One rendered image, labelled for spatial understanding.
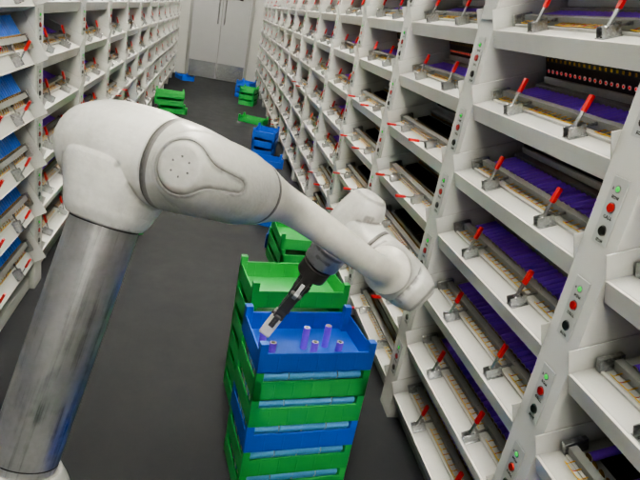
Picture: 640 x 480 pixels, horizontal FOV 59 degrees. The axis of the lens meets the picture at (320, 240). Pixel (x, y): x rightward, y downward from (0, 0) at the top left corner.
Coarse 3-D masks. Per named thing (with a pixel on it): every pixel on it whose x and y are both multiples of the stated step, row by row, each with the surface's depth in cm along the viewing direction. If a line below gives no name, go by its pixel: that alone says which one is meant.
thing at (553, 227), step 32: (480, 160) 161; (512, 160) 157; (544, 160) 149; (480, 192) 147; (512, 192) 140; (544, 192) 132; (576, 192) 130; (512, 224) 131; (544, 224) 121; (576, 224) 117
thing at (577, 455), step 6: (570, 450) 109; (576, 450) 109; (570, 456) 110; (576, 456) 108; (582, 456) 107; (570, 462) 108; (576, 462) 108; (582, 462) 106; (588, 462) 106; (582, 468) 106; (588, 468) 105; (594, 468) 105; (588, 474) 104; (594, 474) 103; (600, 474) 103
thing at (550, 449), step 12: (552, 432) 111; (564, 432) 111; (576, 432) 112; (588, 432) 112; (600, 432) 113; (540, 444) 111; (552, 444) 112; (564, 444) 110; (576, 444) 110; (588, 444) 111; (600, 444) 112; (612, 444) 112; (540, 456) 112; (552, 456) 112; (564, 456) 111; (540, 468) 112; (552, 468) 109; (564, 468) 109; (600, 468) 107
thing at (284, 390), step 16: (240, 336) 153; (240, 352) 152; (256, 384) 136; (272, 384) 138; (288, 384) 139; (304, 384) 141; (320, 384) 142; (336, 384) 144; (352, 384) 145; (256, 400) 138
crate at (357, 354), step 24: (264, 312) 152; (312, 312) 157; (336, 312) 159; (288, 336) 152; (312, 336) 155; (336, 336) 157; (360, 336) 151; (264, 360) 134; (288, 360) 136; (312, 360) 138; (336, 360) 141; (360, 360) 143
